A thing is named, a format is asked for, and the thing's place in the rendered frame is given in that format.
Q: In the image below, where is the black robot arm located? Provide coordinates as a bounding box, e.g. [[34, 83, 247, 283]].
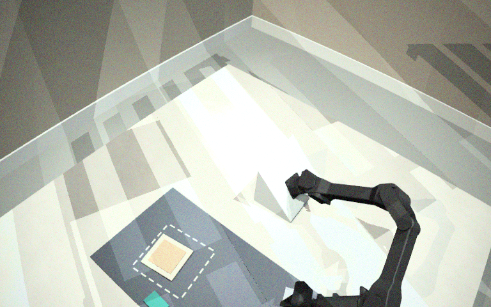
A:
[[285, 169, 421, 307]]

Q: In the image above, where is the white tile with dark square top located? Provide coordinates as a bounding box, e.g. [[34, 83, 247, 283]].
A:
[[141, 233, 194, 281]]

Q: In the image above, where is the teal t-shaped flat piece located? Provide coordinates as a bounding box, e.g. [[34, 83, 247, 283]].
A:
[[143, 291, 170, 307]]

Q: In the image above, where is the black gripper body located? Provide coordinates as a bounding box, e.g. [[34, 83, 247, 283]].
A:
[[291, 281, 341, 307]]

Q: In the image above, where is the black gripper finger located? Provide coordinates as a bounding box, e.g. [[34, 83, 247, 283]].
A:
[[280, 294, 293, 307]]

